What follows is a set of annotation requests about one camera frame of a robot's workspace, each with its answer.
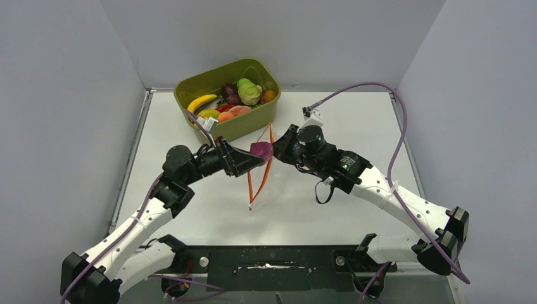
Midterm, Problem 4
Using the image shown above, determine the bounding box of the purple red onion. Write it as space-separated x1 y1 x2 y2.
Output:
250 141 274 163

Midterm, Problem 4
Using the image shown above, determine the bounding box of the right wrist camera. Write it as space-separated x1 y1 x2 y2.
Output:
297 107 324 133

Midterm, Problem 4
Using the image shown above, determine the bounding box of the yellow mango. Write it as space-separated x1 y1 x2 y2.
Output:
198 109 220 119

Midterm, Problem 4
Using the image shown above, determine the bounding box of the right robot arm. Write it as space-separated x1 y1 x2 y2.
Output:
273 125 469 276

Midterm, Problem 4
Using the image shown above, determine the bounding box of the pink peach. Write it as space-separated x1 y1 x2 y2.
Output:
228 105 251 117

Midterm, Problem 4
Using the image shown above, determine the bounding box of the small orange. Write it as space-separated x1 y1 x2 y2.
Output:
262 90 277 103

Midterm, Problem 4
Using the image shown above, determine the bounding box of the yellow banana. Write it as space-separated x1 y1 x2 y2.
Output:
187 94 218 114

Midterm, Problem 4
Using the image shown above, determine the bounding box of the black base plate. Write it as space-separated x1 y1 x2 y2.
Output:
165 245 381 292

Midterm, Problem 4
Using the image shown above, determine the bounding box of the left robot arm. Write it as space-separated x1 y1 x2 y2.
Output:
60 137 274 303

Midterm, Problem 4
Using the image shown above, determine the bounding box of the clear zip top bag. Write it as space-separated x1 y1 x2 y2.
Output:
247 123 274 212

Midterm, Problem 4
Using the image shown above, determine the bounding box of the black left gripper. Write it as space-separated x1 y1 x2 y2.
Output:
183 136 264 186

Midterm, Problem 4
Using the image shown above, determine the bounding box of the orange peach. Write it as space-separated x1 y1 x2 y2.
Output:
217 111 235 122

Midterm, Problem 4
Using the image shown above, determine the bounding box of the green plastic bin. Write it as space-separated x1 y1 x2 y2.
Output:
174 58 281 141

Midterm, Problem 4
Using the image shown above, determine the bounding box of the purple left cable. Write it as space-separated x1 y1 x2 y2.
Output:
59 110 219 304

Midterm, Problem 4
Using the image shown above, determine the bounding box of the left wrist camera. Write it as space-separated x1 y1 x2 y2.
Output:
196 117 218 134

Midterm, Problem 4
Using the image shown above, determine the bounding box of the red chili pepper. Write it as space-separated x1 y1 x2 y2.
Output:
217 104 235 113

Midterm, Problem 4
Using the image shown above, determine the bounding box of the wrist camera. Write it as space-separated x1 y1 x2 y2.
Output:
196 117 218 134
297 107 324 133

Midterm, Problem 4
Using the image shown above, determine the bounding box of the green cabbage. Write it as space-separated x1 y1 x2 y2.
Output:
237 78 263 106

